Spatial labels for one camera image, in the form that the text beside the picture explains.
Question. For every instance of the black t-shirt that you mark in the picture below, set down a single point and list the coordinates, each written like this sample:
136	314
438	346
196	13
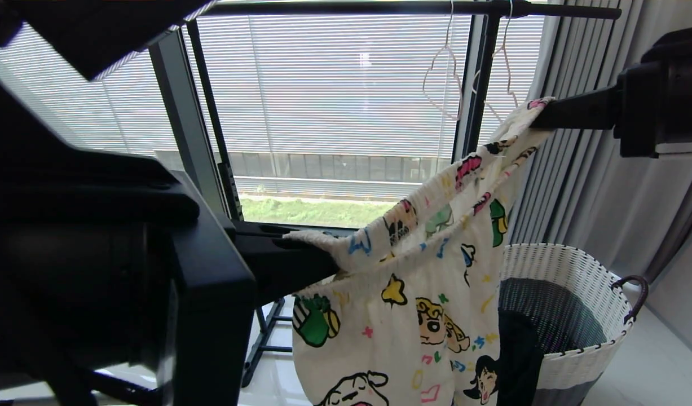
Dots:
520	361

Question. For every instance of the cream printed garment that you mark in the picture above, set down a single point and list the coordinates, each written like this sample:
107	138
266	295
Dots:
413	254

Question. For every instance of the grey curtain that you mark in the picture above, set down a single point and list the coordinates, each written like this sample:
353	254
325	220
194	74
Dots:
594	186

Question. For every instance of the white laundry basket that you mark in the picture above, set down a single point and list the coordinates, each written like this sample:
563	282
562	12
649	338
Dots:
577	361

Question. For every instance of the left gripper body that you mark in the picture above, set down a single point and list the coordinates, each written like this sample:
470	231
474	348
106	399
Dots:
205	316

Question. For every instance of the pink clothes hanger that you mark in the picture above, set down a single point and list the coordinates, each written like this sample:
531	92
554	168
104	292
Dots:
508	73
456	84

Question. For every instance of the black clothes rack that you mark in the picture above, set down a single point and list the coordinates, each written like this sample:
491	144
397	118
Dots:
379	8

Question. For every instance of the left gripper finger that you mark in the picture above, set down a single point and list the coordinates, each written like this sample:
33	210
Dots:
278	270
244	229

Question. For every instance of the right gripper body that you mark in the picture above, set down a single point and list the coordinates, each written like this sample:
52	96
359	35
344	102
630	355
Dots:
673	101

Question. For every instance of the window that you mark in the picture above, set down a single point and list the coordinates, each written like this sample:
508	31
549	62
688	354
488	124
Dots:
323	84

